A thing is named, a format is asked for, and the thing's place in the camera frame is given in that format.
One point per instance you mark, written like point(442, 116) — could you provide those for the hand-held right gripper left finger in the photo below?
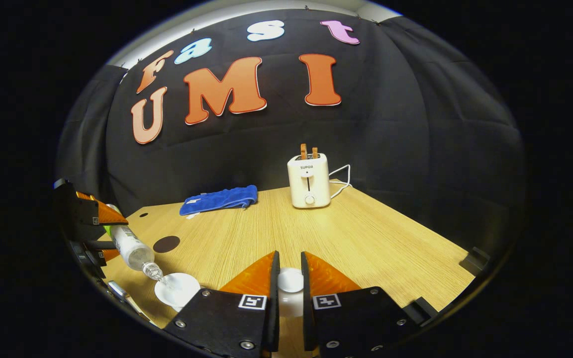
point(273, 318)

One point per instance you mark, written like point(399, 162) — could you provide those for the dark round coaster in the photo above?
point(166, 244)

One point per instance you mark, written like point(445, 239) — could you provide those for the cream toaster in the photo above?
point(309, 181)

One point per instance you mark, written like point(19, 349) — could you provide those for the white teacup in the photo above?
point(174, 293)

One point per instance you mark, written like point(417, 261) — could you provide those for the black table clamp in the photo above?
point(475, 259)
point(420, 311)

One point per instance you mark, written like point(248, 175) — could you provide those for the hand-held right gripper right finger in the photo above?
point(307, 318)

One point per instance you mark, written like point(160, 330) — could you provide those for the clear water bottle green label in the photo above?
point(130, 243)

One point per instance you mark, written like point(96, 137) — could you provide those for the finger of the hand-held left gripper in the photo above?
point(107, 215)
point(109, 254)

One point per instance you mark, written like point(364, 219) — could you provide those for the blue towel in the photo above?
point(219, 199)

